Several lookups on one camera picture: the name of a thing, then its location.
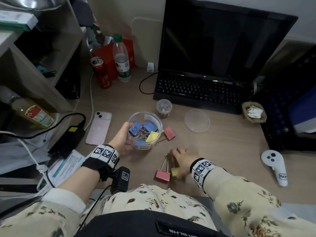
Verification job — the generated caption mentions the person's right hand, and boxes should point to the person's right hand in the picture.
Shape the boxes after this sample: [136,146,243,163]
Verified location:
[170,147,200,180]

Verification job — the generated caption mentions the person's left hand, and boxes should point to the person's left hand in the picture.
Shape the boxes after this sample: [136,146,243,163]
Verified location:
[106,121,135,153]

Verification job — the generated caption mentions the large clear plastic jar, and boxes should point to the large clear plastic jar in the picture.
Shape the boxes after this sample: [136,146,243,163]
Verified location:
[127,111,163,151]

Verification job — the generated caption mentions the yellow large binder clip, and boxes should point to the yellow large binder clip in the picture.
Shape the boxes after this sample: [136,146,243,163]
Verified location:
[171,158,181,178]

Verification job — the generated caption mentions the pile of large binder clips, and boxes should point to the pile of large binder clips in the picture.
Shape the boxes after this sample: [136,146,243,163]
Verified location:
[128,120,172,182]

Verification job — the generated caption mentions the pink large binder clip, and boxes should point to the pink large binder clip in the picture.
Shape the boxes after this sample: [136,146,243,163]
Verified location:
[154,126,176,146]

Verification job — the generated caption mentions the blue large binder clip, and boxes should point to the blue large binder clip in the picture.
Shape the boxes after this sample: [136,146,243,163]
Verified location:
[143,120,158,133]

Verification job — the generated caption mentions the large clear plastic lid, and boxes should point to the large clear plastic lid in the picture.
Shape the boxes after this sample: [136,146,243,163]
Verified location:
[184,109,211,133]

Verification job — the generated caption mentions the small clear plastic jar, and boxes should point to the small clear plastic jar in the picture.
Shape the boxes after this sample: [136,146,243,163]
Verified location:
[156,98,173,119]

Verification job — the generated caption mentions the pile of small binder clips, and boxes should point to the pile of small binder clips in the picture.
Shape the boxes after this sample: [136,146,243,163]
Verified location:
[158,101,171,118]

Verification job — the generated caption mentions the person's right forearm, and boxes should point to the person's right forearm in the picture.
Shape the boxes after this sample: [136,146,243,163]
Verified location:
[205,168,316,237]

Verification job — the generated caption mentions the person's left forearm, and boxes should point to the person's left forearm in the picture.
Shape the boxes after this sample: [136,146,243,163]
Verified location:
[0,168,102,237]

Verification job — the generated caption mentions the person's floral cream jacket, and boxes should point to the person's floral cream jacket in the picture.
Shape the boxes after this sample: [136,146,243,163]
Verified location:
[81,184,218,232]

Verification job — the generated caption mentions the person's black garment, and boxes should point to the person's black garment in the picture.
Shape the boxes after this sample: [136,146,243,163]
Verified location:
[74,210,232,237]

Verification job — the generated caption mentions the pink smartphone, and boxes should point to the pink smartphone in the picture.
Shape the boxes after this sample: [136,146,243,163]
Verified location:
[86,111,112,146]

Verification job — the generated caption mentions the black power adapter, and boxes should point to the black power adapter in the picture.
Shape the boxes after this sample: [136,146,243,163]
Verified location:
[47,125,86,160]

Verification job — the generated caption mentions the white teal tissue pack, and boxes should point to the white teal tissue pack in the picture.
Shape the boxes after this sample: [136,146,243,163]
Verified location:
[47,149,86,189]

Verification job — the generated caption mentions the red drink can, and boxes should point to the red drink can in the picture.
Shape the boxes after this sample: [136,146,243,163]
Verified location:
[90,56,113,89]

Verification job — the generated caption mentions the black keyboard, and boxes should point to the black keyboard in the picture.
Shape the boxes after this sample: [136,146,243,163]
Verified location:
[153,71,250,115]

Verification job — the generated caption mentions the clear water bottle green cap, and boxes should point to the clear water bottle green cap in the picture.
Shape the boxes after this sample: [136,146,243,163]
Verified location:
[112,33,131,83]

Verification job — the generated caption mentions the black electronic device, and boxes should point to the black electronic device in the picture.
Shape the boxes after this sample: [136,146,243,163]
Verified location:
[55,69,81,100]

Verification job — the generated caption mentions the brown paper cup with tissue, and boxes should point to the brown paper cup with tissue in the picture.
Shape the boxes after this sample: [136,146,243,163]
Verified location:
[241,101,268,124]

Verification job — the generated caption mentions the crumpled white tissue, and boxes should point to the crumpled white tissue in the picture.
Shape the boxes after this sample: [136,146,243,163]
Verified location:
[247,105,263,119]

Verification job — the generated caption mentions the white handheld controller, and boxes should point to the white handheld controller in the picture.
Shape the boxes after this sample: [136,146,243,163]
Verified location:
[261,150,289,187]

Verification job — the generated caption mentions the red cardboard box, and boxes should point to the red cardboard box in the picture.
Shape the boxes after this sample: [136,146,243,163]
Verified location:
[92,39,136,81]

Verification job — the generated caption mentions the yellow juice bottle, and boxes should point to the yellow juice bottle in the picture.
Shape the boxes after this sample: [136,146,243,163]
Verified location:
[0,85,56,129]

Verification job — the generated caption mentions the black plastic crate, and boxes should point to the black plastic crate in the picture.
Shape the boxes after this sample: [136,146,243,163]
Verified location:
[251,46,316,152]

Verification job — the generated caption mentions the crumpled clear plastic wrap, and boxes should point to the crumpled clear plastic wrap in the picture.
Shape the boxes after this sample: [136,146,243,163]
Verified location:
[86,24,115,51]

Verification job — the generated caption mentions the teal small gadget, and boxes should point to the teal small gadget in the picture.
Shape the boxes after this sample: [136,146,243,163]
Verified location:
[37,64,57,78]

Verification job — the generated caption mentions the grey shelf unit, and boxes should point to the grey shelf unit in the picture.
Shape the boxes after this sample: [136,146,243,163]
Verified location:
[0,0,93,195]

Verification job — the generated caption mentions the black computer monitor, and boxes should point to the black computer monitor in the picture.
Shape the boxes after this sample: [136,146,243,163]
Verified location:
[157,0,299,83]

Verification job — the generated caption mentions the white paper sheet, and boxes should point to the white paper sheet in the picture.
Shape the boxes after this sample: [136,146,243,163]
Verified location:
[292,120,316,135]

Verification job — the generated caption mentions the black chair base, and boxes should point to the black chair base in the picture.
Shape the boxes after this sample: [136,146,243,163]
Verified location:
[0,192,42,218]

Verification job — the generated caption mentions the blue folder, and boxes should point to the blue folder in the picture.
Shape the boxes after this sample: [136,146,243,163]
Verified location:
[287,86,316,126]

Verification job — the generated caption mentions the dark fabric bag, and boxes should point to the dark fabric bag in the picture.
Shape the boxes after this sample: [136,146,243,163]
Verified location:
[69,0,97,27]

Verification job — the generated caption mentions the green white box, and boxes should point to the green white box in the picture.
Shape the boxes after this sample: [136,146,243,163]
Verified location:
[0,10,39,32]

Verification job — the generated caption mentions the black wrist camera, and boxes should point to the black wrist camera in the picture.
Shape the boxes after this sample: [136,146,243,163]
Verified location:
[110,166,131,195]

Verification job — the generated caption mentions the white charging cable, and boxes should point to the white charging cable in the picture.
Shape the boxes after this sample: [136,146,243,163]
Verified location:
[84,72,95,131]

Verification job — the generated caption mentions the black power cable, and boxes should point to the black power cable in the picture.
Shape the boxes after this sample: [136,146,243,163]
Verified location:
[0,113,87,140]

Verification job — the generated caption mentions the black keyboard cable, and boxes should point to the black keyboard cable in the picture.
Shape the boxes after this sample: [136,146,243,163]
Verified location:
[139,72,159,94]

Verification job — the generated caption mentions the thin black camera cable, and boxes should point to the thin black camera cable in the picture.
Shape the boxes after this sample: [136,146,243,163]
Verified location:
[74,185,113,237]

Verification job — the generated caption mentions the white bundled cable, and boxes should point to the white bundled cable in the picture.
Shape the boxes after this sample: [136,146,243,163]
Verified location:
[0,130,54,193]

